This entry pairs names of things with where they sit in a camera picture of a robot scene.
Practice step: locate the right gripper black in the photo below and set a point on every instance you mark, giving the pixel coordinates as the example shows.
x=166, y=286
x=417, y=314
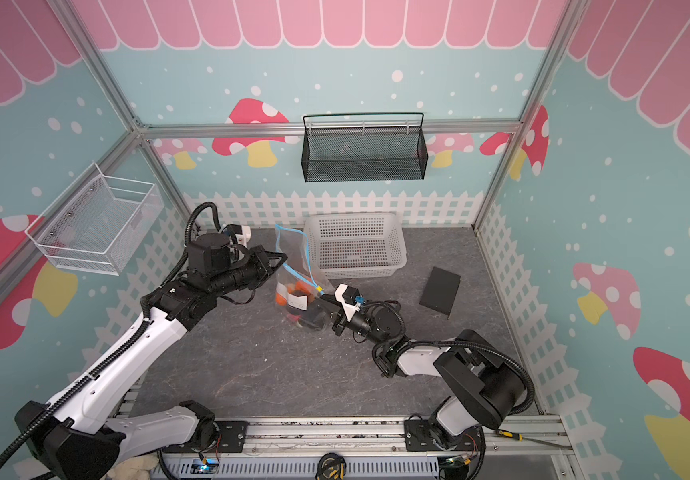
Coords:
x=330, y=306

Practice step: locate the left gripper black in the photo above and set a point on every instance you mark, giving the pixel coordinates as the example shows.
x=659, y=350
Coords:
x=262, y=264

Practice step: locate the white plastic basket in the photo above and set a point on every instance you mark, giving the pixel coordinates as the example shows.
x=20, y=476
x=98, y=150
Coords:
x=360, y=245

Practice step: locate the clear zip top bag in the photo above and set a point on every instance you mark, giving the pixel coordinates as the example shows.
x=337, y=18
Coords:
x=299, y=266

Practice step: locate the orange tangerine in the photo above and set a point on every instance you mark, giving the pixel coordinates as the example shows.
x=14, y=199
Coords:
x=304, y=289

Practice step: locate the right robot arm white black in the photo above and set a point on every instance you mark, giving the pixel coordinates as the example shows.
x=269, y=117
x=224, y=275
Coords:
x=486, y=385

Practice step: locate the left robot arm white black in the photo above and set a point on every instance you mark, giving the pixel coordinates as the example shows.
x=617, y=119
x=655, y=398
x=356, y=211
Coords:
x=74, y=434

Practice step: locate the black square pad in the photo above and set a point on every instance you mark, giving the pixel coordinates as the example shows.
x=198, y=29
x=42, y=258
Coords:
x=440, y=291

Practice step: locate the beige cloth rag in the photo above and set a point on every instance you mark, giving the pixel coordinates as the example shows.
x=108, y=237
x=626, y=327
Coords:
x=137, y=468

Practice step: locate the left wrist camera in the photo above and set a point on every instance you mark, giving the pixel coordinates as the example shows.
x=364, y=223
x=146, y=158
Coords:
x=238, y=234

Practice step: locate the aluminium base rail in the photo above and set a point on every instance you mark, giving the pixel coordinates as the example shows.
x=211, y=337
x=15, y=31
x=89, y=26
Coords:
x=374, y=436

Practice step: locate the white wire wall basket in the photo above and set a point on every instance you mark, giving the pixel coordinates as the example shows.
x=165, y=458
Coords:
x=97, y=224

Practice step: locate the black wire wall basket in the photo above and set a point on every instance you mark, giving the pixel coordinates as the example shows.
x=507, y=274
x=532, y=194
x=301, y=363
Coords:
x=364, y=147

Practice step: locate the yellow handled screwdriver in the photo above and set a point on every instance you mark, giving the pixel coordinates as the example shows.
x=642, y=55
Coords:
x=519, y=437

